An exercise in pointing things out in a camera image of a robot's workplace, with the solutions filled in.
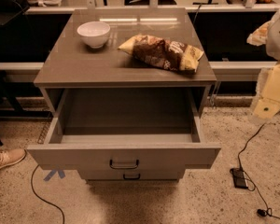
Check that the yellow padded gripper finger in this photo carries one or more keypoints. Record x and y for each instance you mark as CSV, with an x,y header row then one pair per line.
x,y
259,36

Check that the grey top drawer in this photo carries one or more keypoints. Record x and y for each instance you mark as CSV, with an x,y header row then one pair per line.
x,y
131,129

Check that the grey drawer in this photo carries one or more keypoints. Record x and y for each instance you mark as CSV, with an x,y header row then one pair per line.
x,y
131,129
131,175

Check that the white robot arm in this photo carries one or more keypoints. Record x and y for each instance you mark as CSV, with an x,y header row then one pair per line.
x,y
268,34

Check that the grey drawer cabinet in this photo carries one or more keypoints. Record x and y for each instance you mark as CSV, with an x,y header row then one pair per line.
x,y
74,65

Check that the grey bottom drawer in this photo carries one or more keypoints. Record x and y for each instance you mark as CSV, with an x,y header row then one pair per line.
x,y
131,175

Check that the brown yellow chip bag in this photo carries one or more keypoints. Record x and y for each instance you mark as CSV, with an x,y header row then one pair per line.
x,y
163,53

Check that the black power adapter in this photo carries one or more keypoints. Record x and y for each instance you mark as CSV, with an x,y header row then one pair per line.
x,y
239,179

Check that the white ceramic bowl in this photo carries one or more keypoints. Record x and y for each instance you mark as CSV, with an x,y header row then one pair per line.
x,y
94,33

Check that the blue tape cross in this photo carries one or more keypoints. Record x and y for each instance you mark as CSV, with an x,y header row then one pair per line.
x,y
52,173

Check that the tan shoe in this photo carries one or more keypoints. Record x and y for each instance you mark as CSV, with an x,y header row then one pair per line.
x,y
11,157

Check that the shiny wire basket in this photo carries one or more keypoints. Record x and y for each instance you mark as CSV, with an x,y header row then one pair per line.
x,y
44,132

